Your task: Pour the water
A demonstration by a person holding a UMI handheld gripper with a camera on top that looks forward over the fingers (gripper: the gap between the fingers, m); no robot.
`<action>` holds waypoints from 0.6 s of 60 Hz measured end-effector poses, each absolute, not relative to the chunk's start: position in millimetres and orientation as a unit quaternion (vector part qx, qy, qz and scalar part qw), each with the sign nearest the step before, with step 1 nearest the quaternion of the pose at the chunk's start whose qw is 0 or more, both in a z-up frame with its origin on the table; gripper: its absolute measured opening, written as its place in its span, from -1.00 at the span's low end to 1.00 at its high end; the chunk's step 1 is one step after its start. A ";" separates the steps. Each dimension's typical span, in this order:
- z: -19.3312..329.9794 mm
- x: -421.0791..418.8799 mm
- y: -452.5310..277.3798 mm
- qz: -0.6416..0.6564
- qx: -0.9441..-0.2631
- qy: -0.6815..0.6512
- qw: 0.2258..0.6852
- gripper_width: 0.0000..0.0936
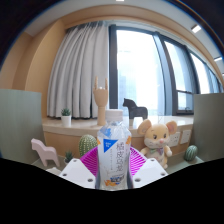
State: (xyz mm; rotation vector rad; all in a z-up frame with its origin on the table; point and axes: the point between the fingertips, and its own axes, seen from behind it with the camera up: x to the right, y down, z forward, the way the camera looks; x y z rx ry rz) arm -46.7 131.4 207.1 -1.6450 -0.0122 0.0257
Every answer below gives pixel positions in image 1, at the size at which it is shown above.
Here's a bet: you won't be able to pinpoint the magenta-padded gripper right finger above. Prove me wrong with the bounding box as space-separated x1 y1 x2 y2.
127 146 170 190

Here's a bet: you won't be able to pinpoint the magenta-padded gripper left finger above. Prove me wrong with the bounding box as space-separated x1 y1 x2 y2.
59 146 101 190

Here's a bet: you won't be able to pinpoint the clear plastic drink bottle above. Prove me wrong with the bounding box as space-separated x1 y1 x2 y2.
96 109 133 191

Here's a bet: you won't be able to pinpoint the small plant in white pot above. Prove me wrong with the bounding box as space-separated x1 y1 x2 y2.
63 150 75 165
60 107 73 128

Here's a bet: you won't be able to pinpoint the tall green cactus figure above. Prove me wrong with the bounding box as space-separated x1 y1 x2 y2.
78 134 99 158

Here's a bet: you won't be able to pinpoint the beige plush mouse toy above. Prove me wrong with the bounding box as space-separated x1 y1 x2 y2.
137 119 179 170

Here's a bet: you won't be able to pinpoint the pink horse figurine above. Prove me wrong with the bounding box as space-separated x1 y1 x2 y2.
30 138 61 168

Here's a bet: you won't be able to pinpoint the round green cactus figure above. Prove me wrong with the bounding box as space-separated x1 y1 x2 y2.
184 144 199 163

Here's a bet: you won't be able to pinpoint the dark horse figurine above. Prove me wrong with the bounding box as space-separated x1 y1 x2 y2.
122 97 149 120

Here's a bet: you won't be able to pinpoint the green desk partition panel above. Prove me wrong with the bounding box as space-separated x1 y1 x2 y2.
0 88 46 164
192 93 224 162

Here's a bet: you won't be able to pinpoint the wooden hand model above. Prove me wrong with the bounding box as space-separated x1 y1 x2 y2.
92 76 110 127

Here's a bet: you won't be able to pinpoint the light grey curtain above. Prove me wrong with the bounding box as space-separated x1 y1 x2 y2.
46 21 111 119

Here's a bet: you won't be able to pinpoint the dark framed window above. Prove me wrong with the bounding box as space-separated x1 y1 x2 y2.
108 24 224 117

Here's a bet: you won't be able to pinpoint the ceiling lights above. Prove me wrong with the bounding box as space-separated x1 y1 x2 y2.
115 0 223 62

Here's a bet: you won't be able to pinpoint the white wall socket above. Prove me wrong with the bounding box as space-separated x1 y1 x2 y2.
168 131 181 148
179 129 193 145

